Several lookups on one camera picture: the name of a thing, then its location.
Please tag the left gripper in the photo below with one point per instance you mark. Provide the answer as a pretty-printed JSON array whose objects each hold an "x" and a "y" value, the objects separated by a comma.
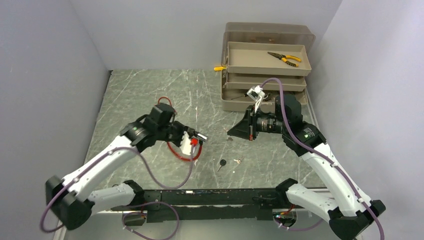
[{"x": 182, "y": 126}]

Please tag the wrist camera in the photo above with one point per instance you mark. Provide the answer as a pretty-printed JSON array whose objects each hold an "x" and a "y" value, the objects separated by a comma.
[
  {"x": 189, "y": 144},
  {"x": 257, "y": 94}
]

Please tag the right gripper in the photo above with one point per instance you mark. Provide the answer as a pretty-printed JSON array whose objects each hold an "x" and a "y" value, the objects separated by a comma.
[{"x": 246, "y": 128}]

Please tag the tools in bottom tray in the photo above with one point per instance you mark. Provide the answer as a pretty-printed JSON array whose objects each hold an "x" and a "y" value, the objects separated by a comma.
[{"x": 267, "y": 96}]

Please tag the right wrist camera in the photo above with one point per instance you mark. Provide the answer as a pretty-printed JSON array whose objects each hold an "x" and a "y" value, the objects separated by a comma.
[{"x": 257, "y": 94}]

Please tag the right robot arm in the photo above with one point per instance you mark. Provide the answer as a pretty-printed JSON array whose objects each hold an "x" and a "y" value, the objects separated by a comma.
[{"x": 349, "y": 211}]

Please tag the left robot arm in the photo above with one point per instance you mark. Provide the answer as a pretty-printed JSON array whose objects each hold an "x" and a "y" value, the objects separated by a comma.
[{"x": 73, "y": 199}]

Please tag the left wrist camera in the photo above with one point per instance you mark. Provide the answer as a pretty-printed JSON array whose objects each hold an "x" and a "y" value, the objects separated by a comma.
[{"x": 189, "y": 144}]

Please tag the yellow handled pliers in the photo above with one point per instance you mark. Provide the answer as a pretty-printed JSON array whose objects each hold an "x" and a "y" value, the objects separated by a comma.
[{"x": 287, "y": 59}]

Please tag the beige tiered toolbox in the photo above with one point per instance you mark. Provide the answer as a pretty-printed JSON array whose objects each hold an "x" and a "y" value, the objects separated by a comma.
[{"x": 245, "y": 48}]

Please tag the black head car key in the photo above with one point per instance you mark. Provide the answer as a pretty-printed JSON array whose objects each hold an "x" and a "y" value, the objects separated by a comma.
[{"x": 222, "y": 163}]

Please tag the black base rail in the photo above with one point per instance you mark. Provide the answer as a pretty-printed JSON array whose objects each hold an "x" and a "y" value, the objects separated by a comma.
[{"x": 261, "y": 204}]

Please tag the yellow handled screwdriver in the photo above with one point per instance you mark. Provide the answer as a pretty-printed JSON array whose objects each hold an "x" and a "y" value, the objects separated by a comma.
[{"x": 220, "y": 68}]

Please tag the red cable lock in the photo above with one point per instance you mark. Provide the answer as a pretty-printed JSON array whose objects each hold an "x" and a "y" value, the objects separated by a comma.
[{"x": 202, "y": 139}]

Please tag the silver key bunch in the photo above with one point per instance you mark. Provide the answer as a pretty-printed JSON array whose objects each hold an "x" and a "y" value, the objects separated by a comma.
[{"x": 229, "y": 138}]

